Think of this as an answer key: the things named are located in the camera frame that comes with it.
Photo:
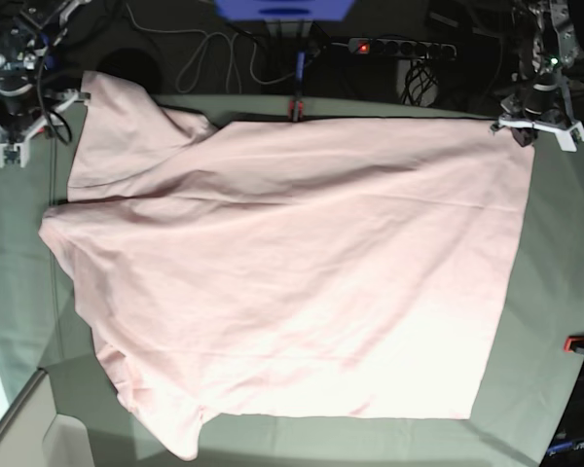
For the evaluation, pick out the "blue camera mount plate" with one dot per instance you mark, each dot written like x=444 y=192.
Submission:
x=248 y=10

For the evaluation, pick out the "white bin bottom left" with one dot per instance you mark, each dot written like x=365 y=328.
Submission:
x=33 y=433

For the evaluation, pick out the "black power strip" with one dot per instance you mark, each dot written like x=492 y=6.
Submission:
x=402 y=49

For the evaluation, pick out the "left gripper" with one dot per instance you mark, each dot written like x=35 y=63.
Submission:
x=525 y=125

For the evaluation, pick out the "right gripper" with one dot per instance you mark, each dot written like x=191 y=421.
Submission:
x=17 y=131

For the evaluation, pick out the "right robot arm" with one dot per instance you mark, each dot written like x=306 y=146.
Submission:
x=28 y=106

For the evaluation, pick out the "red clamp top centre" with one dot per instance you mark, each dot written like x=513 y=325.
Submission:
x=295 y=110

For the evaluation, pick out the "pink printed t-shirt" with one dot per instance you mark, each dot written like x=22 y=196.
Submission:
x=343 y=267

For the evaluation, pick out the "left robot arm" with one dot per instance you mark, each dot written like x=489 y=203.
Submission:
x=542 y=103

